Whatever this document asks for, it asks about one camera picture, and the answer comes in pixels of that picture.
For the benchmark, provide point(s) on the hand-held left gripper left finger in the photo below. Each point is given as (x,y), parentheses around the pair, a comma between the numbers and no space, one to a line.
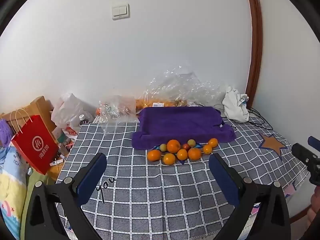
(91,177)

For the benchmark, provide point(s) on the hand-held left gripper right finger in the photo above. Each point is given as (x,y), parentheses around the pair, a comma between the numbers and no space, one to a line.
(225,180)

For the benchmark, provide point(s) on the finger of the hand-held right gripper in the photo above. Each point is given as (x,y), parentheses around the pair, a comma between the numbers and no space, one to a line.
(313,142)
(303,155)

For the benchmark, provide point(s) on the small orange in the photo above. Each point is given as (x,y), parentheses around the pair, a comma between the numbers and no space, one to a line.
(207,149)
(182,154)
(213,142)
(194,153)
(154,155)
(169,158)

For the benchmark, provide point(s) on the green jujube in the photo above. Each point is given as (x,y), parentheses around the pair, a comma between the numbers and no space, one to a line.
(191,143)
(163,147)

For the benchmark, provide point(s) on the red jujube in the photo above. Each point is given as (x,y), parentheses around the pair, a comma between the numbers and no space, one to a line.
(185,146)

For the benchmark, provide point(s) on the large orange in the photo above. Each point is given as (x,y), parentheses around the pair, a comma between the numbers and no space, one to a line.
(173,146)

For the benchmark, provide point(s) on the purple towel covered tray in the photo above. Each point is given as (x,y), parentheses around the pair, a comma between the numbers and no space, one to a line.
(180,125)

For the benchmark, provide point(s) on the person's right hand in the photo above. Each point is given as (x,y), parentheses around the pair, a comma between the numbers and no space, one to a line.
(315,212)

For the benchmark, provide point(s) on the yellow wooden stool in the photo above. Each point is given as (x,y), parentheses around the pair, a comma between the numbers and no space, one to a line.
(53,173)

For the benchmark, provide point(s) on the red and white packet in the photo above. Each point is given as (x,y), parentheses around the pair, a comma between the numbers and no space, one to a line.
(70,131)

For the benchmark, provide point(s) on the dark bottle with white cap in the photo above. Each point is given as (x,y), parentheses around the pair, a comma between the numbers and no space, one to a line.
(83,120)

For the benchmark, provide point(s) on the grey checked tablecloth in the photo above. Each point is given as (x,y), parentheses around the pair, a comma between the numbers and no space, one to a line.
(162,192)

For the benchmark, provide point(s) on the red paper bag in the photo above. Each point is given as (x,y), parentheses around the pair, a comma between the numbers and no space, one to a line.
(35,145)

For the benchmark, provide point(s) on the small clear plastic bag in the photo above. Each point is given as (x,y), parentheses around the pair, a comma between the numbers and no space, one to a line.
(112,110)

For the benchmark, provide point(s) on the white plastic bag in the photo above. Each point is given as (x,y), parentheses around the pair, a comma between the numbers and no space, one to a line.
(70,110)

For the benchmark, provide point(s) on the white crumpled cloth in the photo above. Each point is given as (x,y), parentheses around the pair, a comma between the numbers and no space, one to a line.
(236,107)

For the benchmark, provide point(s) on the cartoon printed blanket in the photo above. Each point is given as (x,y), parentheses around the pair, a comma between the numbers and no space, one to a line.
(11,192)

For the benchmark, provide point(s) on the wooden chair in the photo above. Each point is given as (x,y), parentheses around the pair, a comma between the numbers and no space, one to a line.
(40,105)

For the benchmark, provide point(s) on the heap of oranges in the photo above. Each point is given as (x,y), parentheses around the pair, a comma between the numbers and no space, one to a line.
(145,103)

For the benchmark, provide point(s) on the white barcode label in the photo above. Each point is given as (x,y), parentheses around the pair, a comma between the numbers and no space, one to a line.
(158,104)

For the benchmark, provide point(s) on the large clear plastic bag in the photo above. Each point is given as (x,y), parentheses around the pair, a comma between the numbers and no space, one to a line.
(180,85)

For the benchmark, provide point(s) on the brown wooden door frame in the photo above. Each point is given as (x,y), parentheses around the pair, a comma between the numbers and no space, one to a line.
(255,42)

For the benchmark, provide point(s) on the white light switch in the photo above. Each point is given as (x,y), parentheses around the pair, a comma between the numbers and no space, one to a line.
(120,11)

